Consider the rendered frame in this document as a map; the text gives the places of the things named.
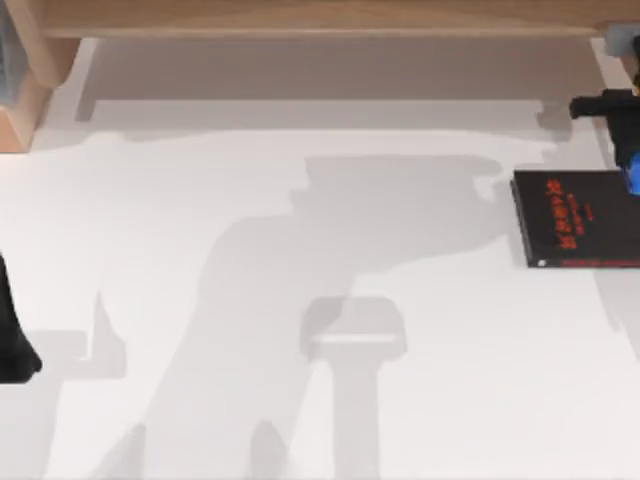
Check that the pale wooden drawer front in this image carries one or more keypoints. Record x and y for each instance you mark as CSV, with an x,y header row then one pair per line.
x,y
37,60

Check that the black book with red lettering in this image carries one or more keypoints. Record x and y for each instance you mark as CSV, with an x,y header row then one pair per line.
x,y
575,220

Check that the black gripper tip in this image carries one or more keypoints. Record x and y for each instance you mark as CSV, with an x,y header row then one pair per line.
x,y
15,345

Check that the small blue object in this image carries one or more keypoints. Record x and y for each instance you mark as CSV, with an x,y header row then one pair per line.
x,y
634,175

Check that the pale grey rounded box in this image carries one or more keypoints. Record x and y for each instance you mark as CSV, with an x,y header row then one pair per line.
x,y
622,39

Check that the wooden cupboard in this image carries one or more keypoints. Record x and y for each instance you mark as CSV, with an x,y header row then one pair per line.
x,y
320,17

